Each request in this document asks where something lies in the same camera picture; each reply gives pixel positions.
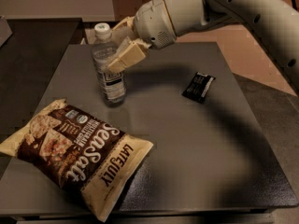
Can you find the clear plastic water bottle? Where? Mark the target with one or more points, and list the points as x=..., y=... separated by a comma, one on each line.
x=112, y=86

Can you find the brown chip bag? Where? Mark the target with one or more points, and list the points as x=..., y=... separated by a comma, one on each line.
x=79, y=153

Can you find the small black snack packet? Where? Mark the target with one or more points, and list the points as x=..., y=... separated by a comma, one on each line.
x=198, y=87

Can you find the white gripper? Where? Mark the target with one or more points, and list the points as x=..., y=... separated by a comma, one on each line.
x=150, y=21

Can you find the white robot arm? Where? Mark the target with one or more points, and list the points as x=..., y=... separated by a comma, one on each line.
x=273, y=23

